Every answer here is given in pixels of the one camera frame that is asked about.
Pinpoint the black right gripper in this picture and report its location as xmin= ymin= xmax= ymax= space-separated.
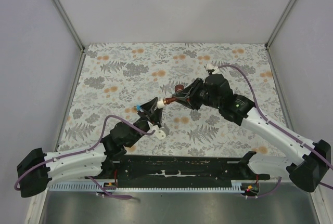
xmin=173 ymin=77 xmax=222 ymax=110

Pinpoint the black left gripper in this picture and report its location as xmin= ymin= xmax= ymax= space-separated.
xmin=126 ymin=97 xmax=163 ymax=147

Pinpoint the white pipe elbow fitting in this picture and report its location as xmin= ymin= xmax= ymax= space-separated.
xmin=156 ymin=99 xmax=167 ymax=109

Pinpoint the brown faucet chrome knob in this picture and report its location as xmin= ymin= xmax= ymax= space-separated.
xmin=164 ymin=84 xmax=184 ymax=106

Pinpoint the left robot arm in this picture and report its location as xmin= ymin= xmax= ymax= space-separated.
xmin=14 ymin=98 xmax=166 ymax=198

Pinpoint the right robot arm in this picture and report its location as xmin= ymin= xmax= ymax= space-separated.
xmin=173 ymin=74 xmax=331 ymax=192

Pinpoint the floral patterned table mat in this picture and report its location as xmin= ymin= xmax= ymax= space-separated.
xmin=57 ymin=43 xmax=285 ymax=157

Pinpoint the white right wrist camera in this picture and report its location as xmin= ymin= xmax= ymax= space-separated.
xmin=206 ymin=63 xmax=220 ymax=75

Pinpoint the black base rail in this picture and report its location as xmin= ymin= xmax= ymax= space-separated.
xmin=94 ymin=155 xmax=270 ymax=188

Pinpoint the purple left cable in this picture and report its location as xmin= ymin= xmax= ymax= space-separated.
xmin=13 ymin=107 xmax=157 ymax=200

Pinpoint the purple cable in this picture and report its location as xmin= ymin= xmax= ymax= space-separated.
xmin=13 ymin=107 xmax=157 ymax=200
xmin=217 ymin=64 xmax=333 ymax=199

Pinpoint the white cable duct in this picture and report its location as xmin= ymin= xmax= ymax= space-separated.
xmin=48 ymin=181 xmax=245 ymax=193

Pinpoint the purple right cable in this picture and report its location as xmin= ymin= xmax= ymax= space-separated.
xmin=217 ymin=64 xmax=333 ymax=199

